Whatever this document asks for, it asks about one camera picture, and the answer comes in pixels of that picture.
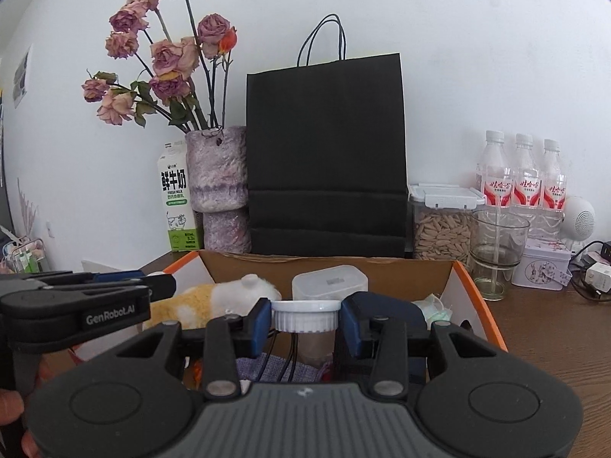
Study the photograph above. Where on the yellow white plush toy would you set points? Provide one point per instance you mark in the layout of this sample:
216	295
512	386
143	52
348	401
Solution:
210	303

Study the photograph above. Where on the white green milk carton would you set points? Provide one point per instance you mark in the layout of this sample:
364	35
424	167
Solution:
176	200

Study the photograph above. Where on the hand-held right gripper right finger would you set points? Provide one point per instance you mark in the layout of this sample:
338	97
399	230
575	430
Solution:
352	327

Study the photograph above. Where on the white translucent plastic container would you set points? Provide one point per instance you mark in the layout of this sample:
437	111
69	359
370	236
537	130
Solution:
329	284

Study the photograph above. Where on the wall poster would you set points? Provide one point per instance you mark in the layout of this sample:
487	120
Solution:
22	76

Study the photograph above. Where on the clear glass cup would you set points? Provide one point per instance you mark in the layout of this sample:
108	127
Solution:
499	253

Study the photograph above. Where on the white lid jar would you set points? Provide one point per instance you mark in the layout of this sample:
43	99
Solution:
305	316

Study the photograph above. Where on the white round robot speaker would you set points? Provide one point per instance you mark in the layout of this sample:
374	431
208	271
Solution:
580	219

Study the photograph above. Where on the dried pink grass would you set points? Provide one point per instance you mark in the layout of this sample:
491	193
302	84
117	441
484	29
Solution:
28	210

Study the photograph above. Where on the dried rose bouquet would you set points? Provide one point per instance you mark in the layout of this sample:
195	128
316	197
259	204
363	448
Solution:
172	57

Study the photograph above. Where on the cardboard box with orange rim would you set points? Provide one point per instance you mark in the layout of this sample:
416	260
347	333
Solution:
470	296

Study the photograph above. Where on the crumpled pale green tissue pack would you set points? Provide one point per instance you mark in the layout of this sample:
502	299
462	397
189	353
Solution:
437	312

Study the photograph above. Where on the person's left hand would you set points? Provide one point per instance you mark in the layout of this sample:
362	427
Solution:
10	408

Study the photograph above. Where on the purple textured vase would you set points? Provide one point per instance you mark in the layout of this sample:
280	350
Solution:
217	176

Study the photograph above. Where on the black power adapter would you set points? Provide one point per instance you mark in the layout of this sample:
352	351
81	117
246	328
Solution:
606	250

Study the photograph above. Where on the clear seed storage container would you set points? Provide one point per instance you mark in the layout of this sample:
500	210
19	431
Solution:
441	233

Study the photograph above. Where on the white charger plug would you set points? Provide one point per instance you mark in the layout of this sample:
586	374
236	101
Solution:
599	277

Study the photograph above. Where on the black paper bag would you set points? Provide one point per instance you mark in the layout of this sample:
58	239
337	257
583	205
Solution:
324	152

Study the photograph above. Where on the white printed tin box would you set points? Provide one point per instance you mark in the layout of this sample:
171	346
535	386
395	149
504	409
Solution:
539	265

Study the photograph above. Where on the purple knit cloth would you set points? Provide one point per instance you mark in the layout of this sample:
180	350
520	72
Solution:
305	371

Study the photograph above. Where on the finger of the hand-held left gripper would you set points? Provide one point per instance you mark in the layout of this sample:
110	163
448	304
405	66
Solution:
119	276
162	286

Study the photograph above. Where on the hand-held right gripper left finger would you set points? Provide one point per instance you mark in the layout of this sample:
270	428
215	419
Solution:
260	327

